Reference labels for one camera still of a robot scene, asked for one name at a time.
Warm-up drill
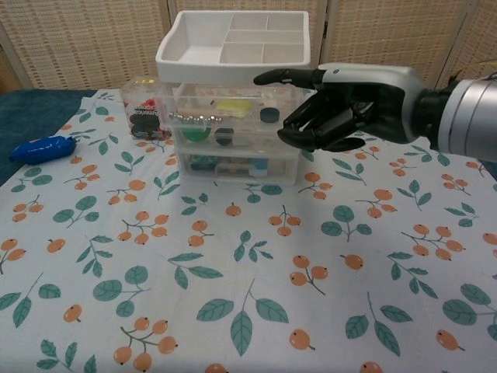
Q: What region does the white plastic drawer organizer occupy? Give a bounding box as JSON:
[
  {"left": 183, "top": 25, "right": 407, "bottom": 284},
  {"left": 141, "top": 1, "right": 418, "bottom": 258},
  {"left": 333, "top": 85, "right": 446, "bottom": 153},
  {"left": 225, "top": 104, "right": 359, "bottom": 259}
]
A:
[{"left": 155, "top": 10, "right": 311, "bottom": 187}]

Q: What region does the floral fruit print tablecloth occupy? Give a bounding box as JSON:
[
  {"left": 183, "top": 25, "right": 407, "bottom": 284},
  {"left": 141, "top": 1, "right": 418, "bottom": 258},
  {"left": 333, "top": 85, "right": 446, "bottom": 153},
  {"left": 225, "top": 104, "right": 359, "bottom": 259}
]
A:
[{"left": 0, "top": 88, "right": 497, "bottom": 373}]

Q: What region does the clear box with red contents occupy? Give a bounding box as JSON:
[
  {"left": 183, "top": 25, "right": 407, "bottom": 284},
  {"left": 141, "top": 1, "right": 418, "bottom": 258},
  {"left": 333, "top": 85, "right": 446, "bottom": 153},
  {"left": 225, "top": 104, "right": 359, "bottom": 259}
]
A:
[{"left": 120, "top": 77, "right": 174, "bottom": 140}]

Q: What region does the clear plastic storage box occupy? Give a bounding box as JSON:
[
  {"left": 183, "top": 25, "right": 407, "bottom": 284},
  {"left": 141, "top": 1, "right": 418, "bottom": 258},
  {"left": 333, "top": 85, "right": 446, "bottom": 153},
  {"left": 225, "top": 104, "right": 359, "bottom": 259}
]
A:
[{"left": 162, "top": 82, "right": 311, "bottom": 129}]

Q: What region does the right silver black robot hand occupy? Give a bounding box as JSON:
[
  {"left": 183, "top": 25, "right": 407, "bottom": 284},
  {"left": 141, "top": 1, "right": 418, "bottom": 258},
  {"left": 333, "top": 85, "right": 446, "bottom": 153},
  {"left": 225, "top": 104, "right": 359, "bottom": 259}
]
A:
[{"left": 253, "top": 64, "right": 428, "bottom": 153}]

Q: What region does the blue snack packet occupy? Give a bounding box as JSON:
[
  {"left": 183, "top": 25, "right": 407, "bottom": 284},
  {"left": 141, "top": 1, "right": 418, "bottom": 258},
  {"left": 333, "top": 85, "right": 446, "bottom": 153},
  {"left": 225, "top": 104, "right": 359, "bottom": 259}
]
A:
[{"left": 9, "top": 135, "right": 78, "bottom": 163}]

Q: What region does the woven folding screen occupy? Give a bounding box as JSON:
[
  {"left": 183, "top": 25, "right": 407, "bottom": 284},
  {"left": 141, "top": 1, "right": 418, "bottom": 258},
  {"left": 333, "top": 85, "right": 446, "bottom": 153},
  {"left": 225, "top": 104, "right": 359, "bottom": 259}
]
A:
[{"left": 0, "top": 0, "right": 497, "bottom": 94}]

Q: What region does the black and grey round disc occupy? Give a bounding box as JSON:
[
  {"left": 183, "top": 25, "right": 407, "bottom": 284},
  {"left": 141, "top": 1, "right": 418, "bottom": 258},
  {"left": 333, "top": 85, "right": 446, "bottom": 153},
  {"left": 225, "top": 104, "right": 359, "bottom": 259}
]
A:
[{"left": 214, "top": 127, "right": 234, "bottom": 147}]

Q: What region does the string of metal beads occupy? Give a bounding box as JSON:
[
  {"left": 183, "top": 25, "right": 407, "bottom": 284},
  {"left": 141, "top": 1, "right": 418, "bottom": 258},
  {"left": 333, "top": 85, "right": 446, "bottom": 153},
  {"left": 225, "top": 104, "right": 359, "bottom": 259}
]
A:
[{"left": 169, "top": 110, "right": 218, "bottom": 124}]

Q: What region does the green round disc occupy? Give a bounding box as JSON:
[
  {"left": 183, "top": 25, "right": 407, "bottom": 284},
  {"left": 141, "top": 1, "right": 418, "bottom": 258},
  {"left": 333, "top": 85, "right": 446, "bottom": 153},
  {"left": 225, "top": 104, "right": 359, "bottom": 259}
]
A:
[{"left": 182, "top": 127, "right": 213, "bottom": 144}]

